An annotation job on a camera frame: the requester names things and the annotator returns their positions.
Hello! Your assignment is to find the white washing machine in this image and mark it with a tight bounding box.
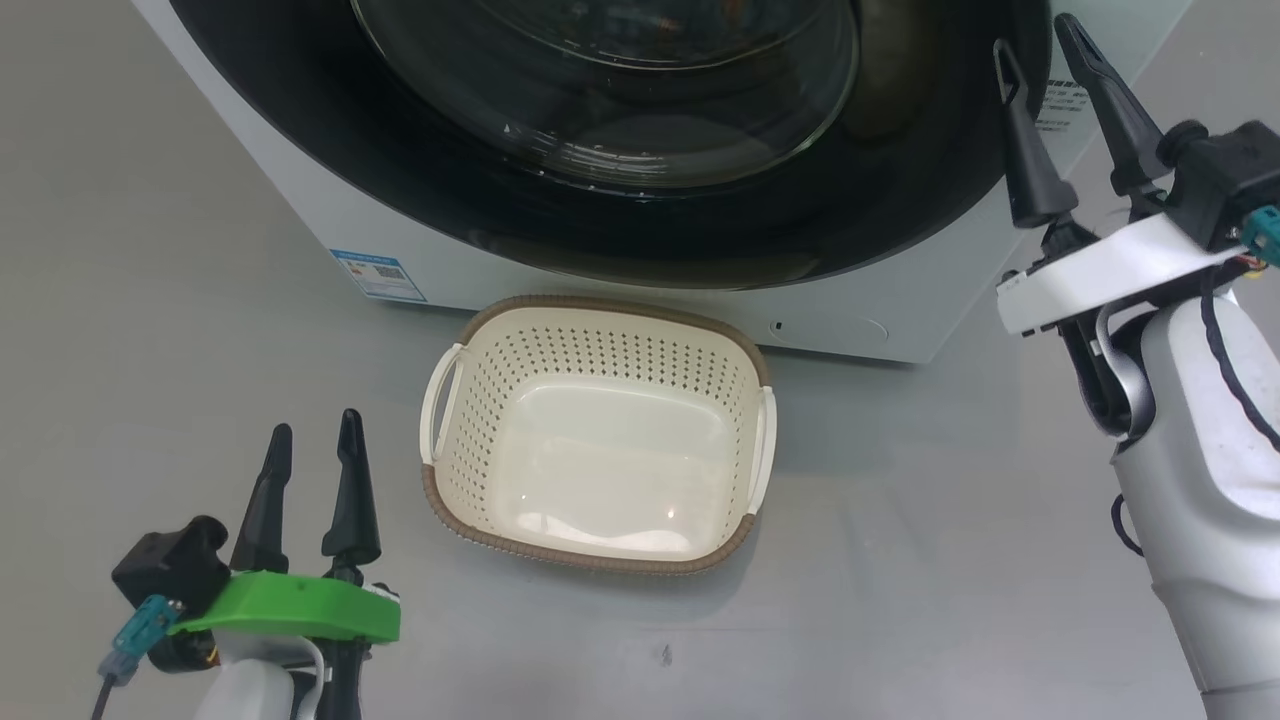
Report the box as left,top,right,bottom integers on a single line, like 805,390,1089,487
130,0,1196,364

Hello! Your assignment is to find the teal-plug right camera cable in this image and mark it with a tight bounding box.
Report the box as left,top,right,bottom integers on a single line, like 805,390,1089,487
1240,205,1280,269

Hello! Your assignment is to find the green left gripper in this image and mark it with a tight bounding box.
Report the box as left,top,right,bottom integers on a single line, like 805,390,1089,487
170,408,401,644

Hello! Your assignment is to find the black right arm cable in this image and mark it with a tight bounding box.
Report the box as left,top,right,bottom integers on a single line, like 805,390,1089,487
1200,270,1280,451

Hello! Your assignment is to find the teal-plug left camera cable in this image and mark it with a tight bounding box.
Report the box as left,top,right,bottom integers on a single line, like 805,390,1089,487
92,595,181,720

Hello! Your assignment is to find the blue energy label sticker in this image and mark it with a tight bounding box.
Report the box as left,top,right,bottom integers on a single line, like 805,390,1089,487
329,249,428,304

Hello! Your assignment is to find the printed text notice label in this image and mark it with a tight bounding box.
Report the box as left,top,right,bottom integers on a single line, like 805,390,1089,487
1035,80,1091,133

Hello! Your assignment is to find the cream perforated laundry basket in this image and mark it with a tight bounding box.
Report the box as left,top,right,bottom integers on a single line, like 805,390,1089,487
420,295,778,576

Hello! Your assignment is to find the round filter cover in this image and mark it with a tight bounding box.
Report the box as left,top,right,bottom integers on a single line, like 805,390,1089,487
768,313,889,351

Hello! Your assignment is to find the teal-plug camera cable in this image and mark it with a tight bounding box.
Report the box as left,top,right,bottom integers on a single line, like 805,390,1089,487
1240,205,1280,269
92,595,181,720

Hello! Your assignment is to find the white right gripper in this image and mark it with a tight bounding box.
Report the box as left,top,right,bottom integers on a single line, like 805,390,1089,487
992,12,1256,336

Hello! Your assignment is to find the black glass washing machine door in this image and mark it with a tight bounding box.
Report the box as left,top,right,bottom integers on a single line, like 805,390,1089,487
168,0,1053,291

